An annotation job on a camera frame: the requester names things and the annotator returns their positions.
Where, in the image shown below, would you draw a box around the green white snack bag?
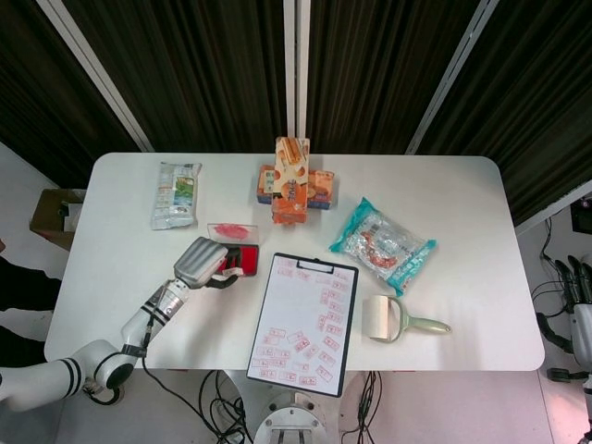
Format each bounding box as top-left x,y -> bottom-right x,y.
150,161 -> 204,231

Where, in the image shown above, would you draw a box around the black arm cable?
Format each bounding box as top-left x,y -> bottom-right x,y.
138,314 -> 209,420

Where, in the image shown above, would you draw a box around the black clipboard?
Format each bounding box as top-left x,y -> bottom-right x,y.
245,252 -> 361,399

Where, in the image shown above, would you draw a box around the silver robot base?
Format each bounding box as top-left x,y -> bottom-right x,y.
253,389 -> 341,444

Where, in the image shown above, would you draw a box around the green handled lint roller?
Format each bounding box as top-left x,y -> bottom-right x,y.
366,294 -> 452,345

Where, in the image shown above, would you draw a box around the white paper with red stamps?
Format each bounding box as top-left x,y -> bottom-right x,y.
248,254 -> 357,389

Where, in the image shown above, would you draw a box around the person in black clothing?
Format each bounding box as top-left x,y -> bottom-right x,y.
0,238 -> 62,367

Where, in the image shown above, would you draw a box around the brown cardboard box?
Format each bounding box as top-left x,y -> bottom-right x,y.
29,188 -> 86,252

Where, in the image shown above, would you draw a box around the dark pleated curtain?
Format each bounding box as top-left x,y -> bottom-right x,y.
0,0 -> 592,226

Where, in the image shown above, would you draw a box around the red ink pad clear lid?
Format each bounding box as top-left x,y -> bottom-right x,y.
207,222 -> 261,275

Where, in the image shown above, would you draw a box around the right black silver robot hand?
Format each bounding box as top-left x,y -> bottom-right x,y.
536,253 -> 592,367

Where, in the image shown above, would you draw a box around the blue orange biscuit box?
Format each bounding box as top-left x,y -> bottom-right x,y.
256,164 -> 337,211

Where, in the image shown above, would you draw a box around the teal clear snack bag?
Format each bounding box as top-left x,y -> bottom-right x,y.
328,196 -> 438,298

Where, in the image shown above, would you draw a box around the black floor cable bundle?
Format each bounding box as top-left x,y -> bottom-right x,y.
339,369 -> 386,444
198,369 -> 247,444

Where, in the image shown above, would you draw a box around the white frame post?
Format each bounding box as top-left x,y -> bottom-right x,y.
282,0 -> 313,141
35,0 -> 155,153
514,182 -> 592,231
404,0 -> 501,156

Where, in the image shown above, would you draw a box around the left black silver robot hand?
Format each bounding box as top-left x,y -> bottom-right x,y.
172,236 -> 244,290

